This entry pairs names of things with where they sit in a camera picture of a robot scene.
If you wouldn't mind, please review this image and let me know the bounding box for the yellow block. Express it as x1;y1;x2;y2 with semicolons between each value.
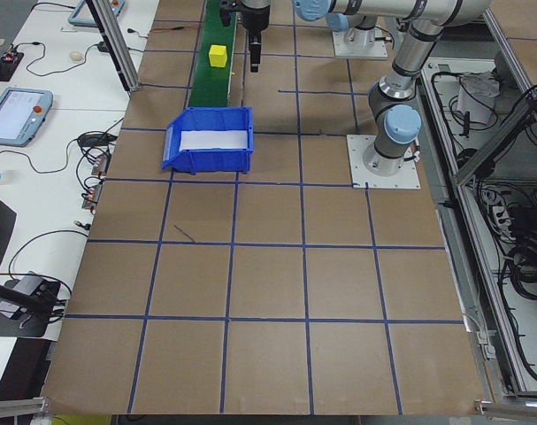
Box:
208;43;229;69

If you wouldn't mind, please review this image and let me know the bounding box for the green conveyor belt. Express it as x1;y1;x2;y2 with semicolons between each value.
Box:
188;0;239;109

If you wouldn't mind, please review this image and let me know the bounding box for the blue plastic bin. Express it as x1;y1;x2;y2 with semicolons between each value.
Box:
160;106;255;174

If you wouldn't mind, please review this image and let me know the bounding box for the light blue teach pendant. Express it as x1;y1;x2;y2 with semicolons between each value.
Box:
67;0;128;28
0;87;55;148

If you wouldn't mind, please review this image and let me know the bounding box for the small circuit board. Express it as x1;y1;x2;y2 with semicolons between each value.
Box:
81;182;104;213
92;151;113;179

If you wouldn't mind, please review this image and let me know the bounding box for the white crumpled bag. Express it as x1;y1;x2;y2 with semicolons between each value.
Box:
455;72;502;126

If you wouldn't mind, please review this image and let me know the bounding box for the black electronics board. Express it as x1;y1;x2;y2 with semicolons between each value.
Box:
0;50;26;83

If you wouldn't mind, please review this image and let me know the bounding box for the white power strip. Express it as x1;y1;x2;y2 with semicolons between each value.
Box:
479;189;515;234

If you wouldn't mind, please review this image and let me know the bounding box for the black power brick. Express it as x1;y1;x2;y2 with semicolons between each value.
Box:
508;205;537;243

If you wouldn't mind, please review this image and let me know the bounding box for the black stand pole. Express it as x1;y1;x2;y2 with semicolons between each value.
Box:
0;277;57;313

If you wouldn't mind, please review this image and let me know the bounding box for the aluminium profile bar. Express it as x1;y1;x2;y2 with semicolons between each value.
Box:
0;396;52;418
473;398;537;420

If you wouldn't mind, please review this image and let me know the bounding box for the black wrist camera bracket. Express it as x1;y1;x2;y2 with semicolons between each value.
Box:
219;0;239;28

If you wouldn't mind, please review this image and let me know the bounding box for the red wire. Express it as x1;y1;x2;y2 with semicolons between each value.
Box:
151;25;203;35

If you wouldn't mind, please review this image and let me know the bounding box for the white square base plate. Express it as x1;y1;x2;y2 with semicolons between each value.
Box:
332;28;389;61
346;134;422;190

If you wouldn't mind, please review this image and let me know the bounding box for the aluminium profile post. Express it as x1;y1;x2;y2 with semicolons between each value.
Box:
85;0;141;93

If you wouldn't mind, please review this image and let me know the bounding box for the metal bar frame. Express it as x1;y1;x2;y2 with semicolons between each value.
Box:
407;0;537;399

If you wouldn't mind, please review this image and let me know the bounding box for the black cable coil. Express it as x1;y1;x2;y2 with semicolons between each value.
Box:
495;242;537;305

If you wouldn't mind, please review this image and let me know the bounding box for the black camera stand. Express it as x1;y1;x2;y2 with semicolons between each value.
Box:
0;274;62;340

